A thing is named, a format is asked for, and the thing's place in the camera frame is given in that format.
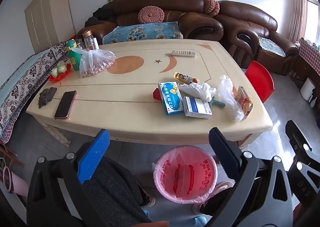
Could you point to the person's leg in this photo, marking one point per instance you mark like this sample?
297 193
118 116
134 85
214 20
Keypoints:
112 192
217 204

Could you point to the teal seat cloth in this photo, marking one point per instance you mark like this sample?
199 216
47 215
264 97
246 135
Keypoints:
271 46

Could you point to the brown leather armchair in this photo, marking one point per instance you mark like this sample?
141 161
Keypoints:
245 16

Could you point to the pink lined trash bin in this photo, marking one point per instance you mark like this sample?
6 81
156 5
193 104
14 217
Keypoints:
185 179

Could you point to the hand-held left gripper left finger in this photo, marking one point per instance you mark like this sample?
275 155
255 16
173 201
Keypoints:
96 151

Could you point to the dark grey lump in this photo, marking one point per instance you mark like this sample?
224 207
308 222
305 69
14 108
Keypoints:
47 95

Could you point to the yellow snack wrapper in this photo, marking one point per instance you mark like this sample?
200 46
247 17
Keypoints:
185 78

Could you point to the person's right leg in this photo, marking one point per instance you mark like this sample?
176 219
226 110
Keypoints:
217 204

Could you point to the black smartphone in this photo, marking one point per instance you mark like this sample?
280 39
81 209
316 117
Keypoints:
65 104

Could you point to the blue floral cloth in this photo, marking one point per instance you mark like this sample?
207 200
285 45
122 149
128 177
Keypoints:
142 31

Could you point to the small glass jar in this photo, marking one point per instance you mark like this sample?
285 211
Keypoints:
79 43

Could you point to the pale green fruit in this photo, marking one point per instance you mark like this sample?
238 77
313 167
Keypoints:
55 72
62 66

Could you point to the red checkered cloth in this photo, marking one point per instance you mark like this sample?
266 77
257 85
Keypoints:
310 51

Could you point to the brown wooden sticks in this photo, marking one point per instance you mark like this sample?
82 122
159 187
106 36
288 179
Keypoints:
12 158

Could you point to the pink rolled mat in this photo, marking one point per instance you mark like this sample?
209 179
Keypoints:
17 184

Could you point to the glass bottle gold cap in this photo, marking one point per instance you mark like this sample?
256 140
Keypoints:
89 40

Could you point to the orange brown pack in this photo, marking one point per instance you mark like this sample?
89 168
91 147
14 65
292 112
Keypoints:
245 103

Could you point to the small pink round cushion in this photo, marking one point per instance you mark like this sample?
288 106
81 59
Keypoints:
216 8
208 2

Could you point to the clear bag of peanuts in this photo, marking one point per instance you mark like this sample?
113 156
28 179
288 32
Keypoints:
96 64

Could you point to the brown wooden cabinet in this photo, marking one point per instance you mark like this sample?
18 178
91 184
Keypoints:
300 66

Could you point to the red plastic stool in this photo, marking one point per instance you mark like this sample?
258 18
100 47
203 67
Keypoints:
260 79

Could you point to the white container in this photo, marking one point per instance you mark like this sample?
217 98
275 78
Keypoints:
307 89

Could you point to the green cartoon bottle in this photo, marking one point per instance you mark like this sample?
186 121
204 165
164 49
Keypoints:
73 58

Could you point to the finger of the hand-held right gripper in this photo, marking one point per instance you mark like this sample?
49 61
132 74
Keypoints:
303 179

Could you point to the person's left pink sneaker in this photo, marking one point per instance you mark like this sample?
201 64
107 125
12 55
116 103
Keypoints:
149 200

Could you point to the person's pink sneaker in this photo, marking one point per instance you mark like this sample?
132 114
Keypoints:
149 200
220 187

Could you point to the light blue bed cover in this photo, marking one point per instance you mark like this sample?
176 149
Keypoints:
15 71

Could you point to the window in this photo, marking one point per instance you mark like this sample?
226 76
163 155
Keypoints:
313 16

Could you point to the white tissue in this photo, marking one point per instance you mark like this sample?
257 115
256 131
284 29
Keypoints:
197 89

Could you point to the small red item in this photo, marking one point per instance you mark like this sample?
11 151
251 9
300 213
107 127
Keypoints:
157 94

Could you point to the cream wooden cabinet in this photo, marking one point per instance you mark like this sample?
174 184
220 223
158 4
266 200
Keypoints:
47 16

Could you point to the black floral bed sheet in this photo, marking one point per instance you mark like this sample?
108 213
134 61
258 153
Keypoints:
25 84

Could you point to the red plate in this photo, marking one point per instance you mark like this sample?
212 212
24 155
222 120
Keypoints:
56 78

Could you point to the white medicine box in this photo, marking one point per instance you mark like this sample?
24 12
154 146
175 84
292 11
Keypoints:
197 109

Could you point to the person's right pink sneaker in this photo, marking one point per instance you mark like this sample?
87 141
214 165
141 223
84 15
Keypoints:
220 187

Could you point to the large pink round cushion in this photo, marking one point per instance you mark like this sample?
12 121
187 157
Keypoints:
150 14

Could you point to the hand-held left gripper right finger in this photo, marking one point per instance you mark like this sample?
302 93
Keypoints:
222 151

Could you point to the blue trash bin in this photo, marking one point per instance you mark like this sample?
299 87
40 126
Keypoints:
201 222

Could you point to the blue cartoon medicine box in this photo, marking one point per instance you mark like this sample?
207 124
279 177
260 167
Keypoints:
172 99

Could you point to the beige curtain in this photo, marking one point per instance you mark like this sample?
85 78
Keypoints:
298 4

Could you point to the white remote control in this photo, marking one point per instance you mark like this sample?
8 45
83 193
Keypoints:
183 53

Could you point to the cream wooden table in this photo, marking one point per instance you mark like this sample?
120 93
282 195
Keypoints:
125 86

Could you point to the person's left leg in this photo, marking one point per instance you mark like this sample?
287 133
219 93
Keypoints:
112 192

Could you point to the clear plastic bag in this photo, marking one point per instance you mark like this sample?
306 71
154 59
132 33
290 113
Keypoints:
228 99

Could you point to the long brown leather sofa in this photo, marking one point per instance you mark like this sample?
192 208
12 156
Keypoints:
160 1

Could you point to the black clothes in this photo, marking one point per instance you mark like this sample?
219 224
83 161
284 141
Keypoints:
100 15

